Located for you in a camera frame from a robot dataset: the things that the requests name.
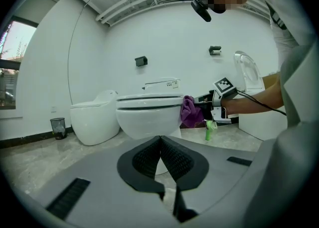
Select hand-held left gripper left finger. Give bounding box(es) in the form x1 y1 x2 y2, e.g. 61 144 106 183
31 135 175 228

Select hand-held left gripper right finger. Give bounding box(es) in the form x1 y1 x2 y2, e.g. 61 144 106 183
159 135 262 224

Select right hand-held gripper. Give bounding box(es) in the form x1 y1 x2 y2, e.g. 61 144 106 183
193 79 238 124

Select purple cloth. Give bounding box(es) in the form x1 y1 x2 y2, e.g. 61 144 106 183
180 95 205 128

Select white toilet with label panel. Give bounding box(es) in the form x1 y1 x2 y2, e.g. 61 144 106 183
115 77 186 141

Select person's right forearm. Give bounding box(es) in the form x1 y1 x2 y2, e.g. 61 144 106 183
221 79 285 117

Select white toilet with raised lid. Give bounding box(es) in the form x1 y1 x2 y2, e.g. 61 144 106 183
233 50 287 141

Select white egg-shaped toilet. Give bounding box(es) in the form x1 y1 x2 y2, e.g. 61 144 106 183
69 89 121 146

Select green spray bottle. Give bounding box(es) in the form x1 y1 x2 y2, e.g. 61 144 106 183
204 119 218 141

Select black holder with paper roll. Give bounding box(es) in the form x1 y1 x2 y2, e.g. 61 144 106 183
208 45 222 57

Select person's grey trousers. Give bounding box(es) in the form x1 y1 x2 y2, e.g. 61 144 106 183
244 122 319 228

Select brown cardboard box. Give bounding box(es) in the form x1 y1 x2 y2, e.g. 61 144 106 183
262 72 282 91

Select white ceiling pipes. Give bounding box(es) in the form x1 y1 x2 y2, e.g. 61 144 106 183
96 0 197 26

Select person's white shirt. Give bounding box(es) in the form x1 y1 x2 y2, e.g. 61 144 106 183
264 0 319 128

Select dark framed window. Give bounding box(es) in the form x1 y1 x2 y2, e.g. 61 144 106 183
0 20 39 111

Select grey roller blind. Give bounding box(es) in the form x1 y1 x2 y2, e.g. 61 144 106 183
13 0 59 26

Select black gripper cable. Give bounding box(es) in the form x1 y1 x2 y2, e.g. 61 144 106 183
235 89 287 116

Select black wire waste bin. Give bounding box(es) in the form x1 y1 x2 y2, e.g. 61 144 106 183
50 117 67 140

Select thin grey wall cable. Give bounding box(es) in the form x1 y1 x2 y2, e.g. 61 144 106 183
67 0 97 106

